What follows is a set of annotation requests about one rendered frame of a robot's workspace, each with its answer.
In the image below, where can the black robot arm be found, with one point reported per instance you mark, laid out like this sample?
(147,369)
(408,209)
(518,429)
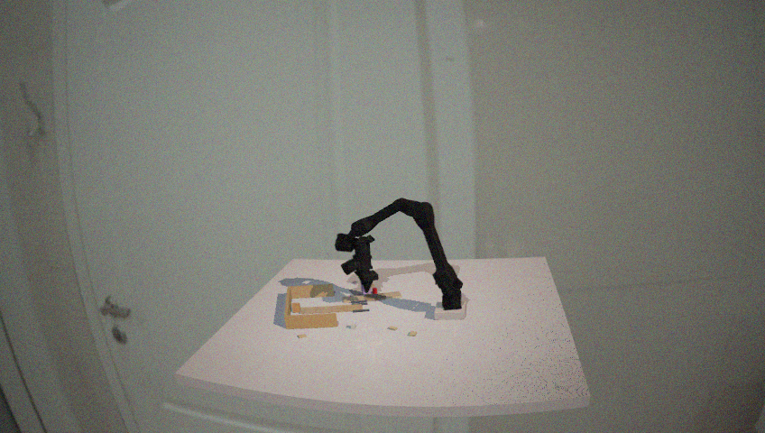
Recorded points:
(445,277)

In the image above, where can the tan grid-patterned strip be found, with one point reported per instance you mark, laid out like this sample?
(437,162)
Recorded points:
(346,308)

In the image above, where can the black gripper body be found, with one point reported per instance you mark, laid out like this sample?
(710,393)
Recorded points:
(365,273)

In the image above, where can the tan striped strip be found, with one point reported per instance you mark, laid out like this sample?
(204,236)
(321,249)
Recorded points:
(386,295)

